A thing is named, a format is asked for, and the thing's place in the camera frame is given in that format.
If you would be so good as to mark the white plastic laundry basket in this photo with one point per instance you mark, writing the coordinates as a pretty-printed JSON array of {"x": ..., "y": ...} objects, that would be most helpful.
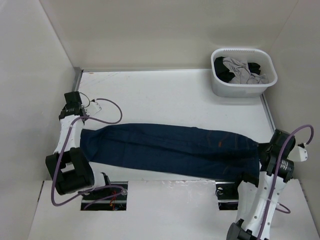
[{"x": 223, "y": 89}]

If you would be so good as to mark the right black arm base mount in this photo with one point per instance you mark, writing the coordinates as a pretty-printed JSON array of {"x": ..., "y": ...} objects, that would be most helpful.
[{"x": 227, "y": 196}]

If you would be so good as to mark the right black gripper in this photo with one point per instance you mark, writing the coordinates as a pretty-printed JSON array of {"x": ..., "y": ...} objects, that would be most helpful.
[{"x": 262, "y": 147}]

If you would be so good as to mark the dark blue denim trousers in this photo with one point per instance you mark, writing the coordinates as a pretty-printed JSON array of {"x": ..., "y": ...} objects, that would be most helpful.
[{"x": 181, "y": 150}]

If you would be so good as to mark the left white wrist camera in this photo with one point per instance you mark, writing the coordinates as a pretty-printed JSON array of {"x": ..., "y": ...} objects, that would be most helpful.
[{"x": 93, "y": 108}]

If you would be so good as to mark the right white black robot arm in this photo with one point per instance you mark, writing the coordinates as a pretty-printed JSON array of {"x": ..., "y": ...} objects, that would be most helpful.
[{"x": 258, "y": 197}]

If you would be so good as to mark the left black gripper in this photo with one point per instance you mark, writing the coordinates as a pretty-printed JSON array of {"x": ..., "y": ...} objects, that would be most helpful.
[{"x": 82, "y": 107}]

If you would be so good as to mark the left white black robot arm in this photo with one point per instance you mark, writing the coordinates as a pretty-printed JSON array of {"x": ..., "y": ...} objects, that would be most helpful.
[{"x": 74, "y": 173}]

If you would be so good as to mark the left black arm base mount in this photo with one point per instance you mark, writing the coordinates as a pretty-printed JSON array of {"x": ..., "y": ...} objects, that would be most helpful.
[{"x": 110, "y": 199}]

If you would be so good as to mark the black garment in basket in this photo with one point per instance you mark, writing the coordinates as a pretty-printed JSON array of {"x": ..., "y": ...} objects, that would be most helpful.
[{"x": 220, "y": 70}]

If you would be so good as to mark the grey crumpled garment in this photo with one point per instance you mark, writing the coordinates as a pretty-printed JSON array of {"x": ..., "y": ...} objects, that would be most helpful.
[{"x": 243, "y": 72}]

